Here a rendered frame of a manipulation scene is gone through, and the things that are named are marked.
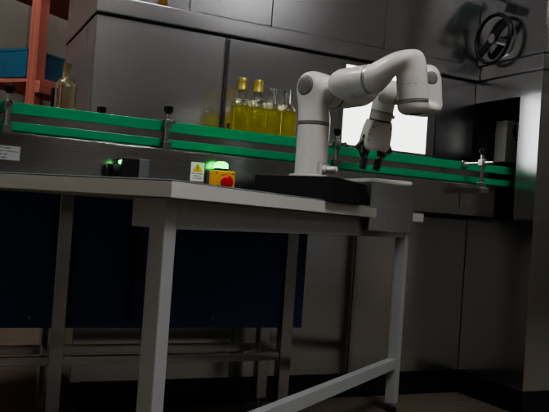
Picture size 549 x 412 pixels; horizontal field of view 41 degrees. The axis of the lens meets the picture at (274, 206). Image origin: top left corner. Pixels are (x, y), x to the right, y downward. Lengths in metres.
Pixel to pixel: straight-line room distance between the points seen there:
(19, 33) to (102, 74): 3.04
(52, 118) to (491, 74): 1.84
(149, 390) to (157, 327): 0.13
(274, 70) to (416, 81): 0.85
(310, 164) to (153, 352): 0.84
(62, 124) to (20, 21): 3.40
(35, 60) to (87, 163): 2.15
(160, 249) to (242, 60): 1.33
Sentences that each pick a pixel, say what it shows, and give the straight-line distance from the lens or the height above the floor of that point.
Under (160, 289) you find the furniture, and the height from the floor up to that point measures 0.53.
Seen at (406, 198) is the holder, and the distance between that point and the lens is 2.43.
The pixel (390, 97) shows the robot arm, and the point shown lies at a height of 1.10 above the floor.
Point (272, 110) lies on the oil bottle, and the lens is 2.54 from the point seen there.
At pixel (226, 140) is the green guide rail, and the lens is 2.34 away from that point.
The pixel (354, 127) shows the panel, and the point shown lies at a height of 1.06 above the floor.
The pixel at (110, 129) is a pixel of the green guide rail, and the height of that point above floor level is 0.92.
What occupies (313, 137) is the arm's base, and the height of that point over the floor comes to 0.93.
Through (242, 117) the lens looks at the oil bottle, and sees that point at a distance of 2.49.
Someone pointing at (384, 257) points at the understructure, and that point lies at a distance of 2.97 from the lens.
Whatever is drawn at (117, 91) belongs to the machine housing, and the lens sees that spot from 2.55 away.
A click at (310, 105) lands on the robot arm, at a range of 2.12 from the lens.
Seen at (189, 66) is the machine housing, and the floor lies 1.20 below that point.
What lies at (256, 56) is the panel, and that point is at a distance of 2.70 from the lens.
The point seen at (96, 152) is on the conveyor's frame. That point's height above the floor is 0.85.
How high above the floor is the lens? 0.69
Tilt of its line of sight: 1 degrees up
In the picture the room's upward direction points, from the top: 4 degrees clockwise
